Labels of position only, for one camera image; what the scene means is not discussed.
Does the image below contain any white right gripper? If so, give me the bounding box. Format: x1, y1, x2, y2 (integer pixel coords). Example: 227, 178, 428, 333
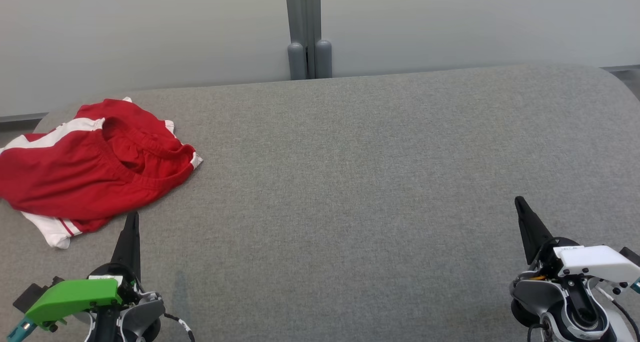
514, 196, 640, 283

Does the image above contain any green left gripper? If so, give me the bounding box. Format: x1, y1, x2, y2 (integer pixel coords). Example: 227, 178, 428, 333
24, 211, 144, 331

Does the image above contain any red basketball jersey white trim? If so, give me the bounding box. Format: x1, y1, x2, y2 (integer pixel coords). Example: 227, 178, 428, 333
0, 96, 176, 250

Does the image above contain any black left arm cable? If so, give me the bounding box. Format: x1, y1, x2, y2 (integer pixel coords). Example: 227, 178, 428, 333
163, 311, 197, 342

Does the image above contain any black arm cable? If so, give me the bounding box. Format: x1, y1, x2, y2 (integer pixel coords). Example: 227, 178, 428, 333
163, 311, 197, 342
597, 282, 640, 342

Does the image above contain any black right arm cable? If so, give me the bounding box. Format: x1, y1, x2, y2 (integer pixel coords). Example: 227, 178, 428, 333
597, 282, 640, 342

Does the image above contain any teal left camera cable connector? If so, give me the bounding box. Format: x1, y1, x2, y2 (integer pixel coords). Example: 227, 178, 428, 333
6, 318, 37, 342

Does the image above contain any grey partition post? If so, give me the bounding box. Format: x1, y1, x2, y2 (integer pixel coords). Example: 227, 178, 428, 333
284, 0, 333, 81

